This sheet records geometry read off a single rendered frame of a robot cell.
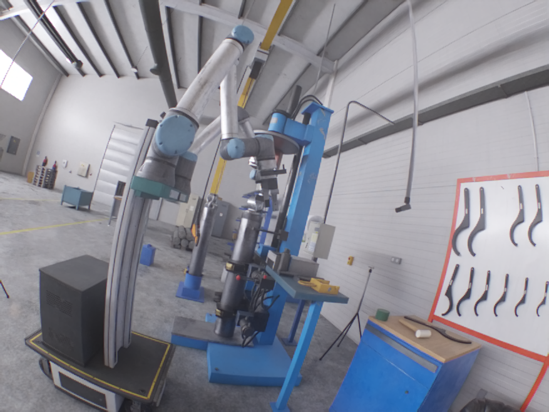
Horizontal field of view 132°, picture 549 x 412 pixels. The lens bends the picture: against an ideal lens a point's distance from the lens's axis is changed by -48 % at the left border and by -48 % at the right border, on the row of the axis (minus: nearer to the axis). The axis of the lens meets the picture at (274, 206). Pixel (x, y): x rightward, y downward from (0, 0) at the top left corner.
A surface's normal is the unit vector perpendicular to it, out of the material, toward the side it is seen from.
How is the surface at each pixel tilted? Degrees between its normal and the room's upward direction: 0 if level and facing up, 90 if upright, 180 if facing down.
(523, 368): 90
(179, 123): 95
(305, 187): 90
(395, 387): 90
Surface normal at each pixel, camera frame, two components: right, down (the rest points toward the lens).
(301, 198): 0.28, 0.00
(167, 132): 0.52, 0.16
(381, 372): -0.93, -0.26
